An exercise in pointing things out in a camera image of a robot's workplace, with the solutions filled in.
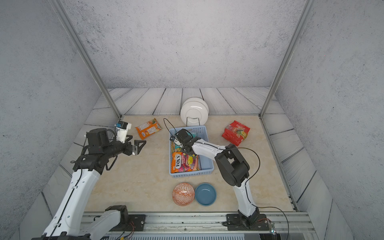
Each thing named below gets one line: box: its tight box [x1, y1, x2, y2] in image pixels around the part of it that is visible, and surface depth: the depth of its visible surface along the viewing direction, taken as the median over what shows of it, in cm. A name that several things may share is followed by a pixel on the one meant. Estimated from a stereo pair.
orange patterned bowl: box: [172, 182, 195, 207], surface depth 82 cm
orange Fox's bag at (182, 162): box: [170, 151, 202, 174], surface depth 89 cm
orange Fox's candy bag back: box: [135, 118, 163, 140], surface depth 113 cm
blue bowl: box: [195, 183, 217, 207], surface depth 82 cm
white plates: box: [180, 97, 209, 127], surface depth 106 cm
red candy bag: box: [222, 120, 251, 147], surface depth 105 cm
